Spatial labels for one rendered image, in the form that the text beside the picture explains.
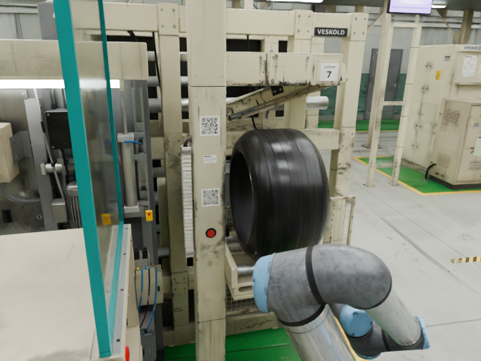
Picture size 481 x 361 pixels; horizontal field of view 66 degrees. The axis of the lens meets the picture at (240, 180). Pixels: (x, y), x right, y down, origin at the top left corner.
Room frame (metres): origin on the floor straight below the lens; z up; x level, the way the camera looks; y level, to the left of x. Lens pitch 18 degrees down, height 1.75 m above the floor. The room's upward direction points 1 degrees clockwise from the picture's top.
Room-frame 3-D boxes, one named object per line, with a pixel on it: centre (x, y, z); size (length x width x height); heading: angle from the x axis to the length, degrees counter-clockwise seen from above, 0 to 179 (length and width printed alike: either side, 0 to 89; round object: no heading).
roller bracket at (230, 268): (1.50, 0.07, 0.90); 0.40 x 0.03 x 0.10; 15
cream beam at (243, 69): (1.86, -0.15, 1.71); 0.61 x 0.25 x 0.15; 105
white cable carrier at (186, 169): (1.41, 0.21, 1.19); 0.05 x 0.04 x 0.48; 15
